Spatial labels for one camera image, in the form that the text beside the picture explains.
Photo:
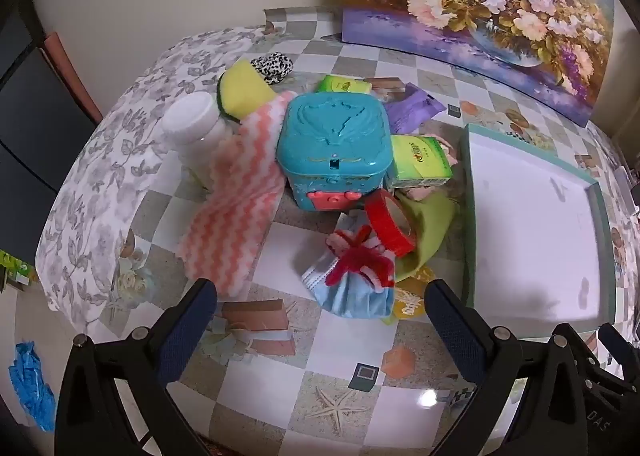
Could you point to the blue face mask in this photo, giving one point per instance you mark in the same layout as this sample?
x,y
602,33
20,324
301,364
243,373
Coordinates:
x,y
350,298

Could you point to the yellow sponge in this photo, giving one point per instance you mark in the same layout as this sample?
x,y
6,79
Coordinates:
x,y
245,90

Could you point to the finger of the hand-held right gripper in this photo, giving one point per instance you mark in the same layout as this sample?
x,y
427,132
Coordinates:
x,y
620,353

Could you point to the small green tissue pack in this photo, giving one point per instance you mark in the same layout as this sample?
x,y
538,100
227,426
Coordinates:
x,y
342,84

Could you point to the green packets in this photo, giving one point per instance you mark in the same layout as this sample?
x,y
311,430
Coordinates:
x,y
15,268

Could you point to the green cloth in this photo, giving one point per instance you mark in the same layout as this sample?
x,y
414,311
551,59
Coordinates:
x,y
425,226

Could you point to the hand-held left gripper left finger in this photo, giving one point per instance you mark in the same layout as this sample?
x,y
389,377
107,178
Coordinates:
x,y
187,331

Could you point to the red tape roll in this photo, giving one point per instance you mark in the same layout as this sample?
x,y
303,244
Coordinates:
x,y
385,226

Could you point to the pink white striped cloth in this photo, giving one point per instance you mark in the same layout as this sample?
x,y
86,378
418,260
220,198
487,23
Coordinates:
x,y
235,206

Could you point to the yellow round container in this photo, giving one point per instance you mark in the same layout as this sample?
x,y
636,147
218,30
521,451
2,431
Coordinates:
x,y
405,308

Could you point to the reddish brown board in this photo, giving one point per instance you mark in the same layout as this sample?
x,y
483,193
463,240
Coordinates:
x,y
65,70

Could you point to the large green tissue pack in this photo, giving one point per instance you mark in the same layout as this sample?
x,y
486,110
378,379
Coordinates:
x,y
420,158

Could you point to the teal plastic toy box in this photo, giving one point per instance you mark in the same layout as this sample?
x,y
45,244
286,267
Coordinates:
x,y
330,135

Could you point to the dark cabinet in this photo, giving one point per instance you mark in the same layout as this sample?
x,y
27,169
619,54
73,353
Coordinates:
x,y
30,110

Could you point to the floral canvas painting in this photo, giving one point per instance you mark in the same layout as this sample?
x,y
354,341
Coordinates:
x,y
475,10

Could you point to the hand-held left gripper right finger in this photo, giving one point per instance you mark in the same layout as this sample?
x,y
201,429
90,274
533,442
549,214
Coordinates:
x,y
457,331

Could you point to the teal rimmed white tray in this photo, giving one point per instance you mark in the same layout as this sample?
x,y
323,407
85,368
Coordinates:
x,y
530,226

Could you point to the purple packet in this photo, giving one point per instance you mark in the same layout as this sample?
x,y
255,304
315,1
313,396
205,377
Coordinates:
x,y
410,110

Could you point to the red pipe cleaner bundle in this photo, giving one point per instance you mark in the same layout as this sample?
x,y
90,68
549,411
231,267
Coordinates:
x,y
357,256

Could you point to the white plastic bottle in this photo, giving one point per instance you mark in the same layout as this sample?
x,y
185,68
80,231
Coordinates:
x,y
192,120

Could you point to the grey floral tablecloth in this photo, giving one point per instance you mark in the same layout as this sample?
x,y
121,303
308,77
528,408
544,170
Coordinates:
x,y
100,175

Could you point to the leopard print scrunchie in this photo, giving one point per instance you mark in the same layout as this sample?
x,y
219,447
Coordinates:
x,y
272,66

